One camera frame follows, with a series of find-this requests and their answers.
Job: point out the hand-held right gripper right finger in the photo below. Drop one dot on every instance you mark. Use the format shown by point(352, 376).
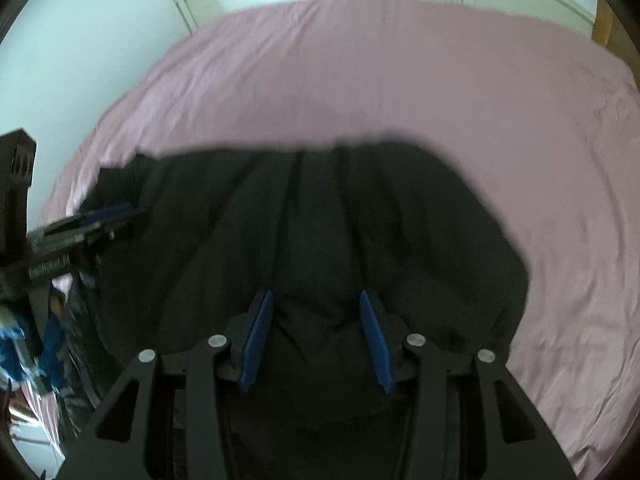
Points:
point(377, 345)

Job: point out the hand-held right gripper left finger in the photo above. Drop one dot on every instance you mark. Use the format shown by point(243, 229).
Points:
point(255, 345)

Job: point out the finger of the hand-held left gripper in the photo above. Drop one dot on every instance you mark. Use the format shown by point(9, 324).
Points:
point(100, 220)

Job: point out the pink duvet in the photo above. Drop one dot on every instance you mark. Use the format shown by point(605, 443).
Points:
point(375, 75)

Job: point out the blue cloth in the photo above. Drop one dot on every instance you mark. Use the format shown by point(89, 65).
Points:
point(50, 355)

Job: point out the black puffer jacket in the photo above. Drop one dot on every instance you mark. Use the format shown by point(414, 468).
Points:
point(325, 220)

